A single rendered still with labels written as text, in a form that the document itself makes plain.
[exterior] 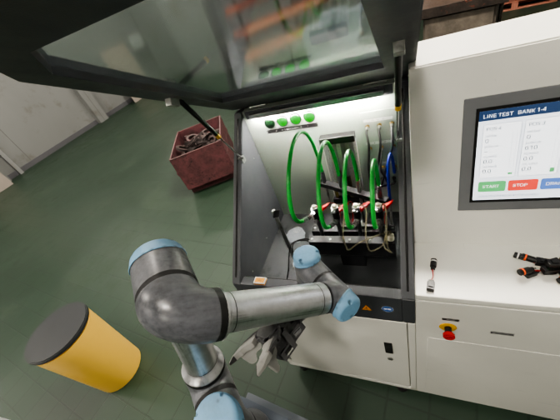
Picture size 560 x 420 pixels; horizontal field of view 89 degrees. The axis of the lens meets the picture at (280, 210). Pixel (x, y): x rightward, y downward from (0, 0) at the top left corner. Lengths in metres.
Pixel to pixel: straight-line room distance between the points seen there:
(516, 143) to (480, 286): 0.42
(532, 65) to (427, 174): 0.35
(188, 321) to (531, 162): 0.96
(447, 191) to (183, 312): 0.86
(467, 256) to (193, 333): 0.90
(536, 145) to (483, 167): 0.13
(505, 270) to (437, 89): 0.58
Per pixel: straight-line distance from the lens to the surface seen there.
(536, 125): 1.03
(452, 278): 1.08
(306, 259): 0.77
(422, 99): 0.96
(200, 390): 0.91
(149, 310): 0.54
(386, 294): 1.07
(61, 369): 2.39
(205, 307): 0.53
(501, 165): 1.05
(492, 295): 1.07
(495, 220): 1.14
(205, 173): 3.75
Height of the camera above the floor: 1.87
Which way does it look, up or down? 38 degrees down
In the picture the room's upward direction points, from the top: 23 degrees counter-clockwise
